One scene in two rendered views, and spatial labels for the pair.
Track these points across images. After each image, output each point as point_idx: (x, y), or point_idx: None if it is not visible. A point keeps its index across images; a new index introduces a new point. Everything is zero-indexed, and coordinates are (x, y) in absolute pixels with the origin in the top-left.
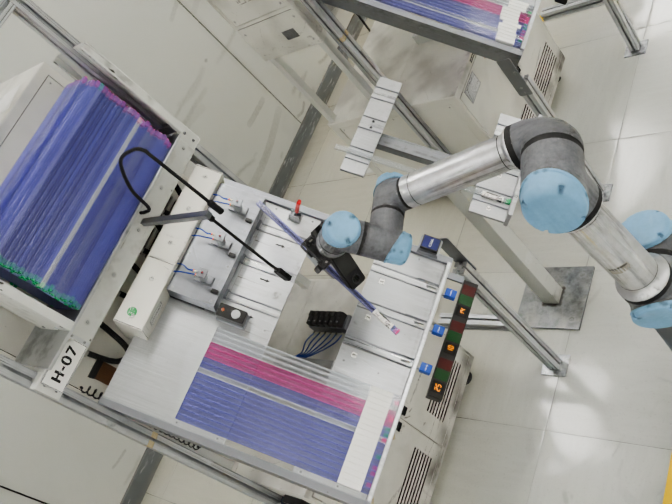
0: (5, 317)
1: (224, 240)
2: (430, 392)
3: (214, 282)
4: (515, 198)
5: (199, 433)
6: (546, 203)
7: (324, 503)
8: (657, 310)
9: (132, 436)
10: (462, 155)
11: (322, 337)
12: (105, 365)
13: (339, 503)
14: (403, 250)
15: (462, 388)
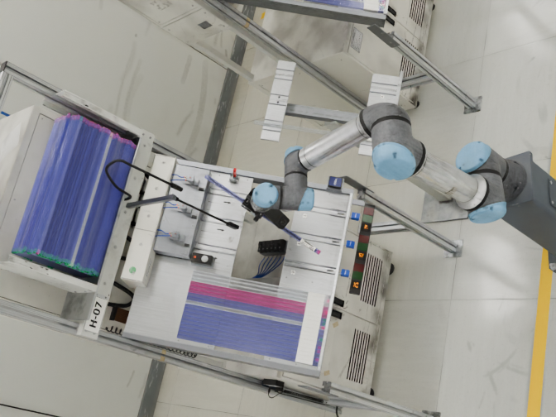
0: (47, 289)
1: (186, 208)
2: (351, 289)
3: (185, 238)
4: None
5: (195, 345)
6: (388, 165)
7: (292, 379)
8: (482, 213)
9: (149, 355)
10: (336, 132)
11: (271, 260)
12: (119, 309)
13: (304, 377)
14: (309, 201)
15: (386, 278)
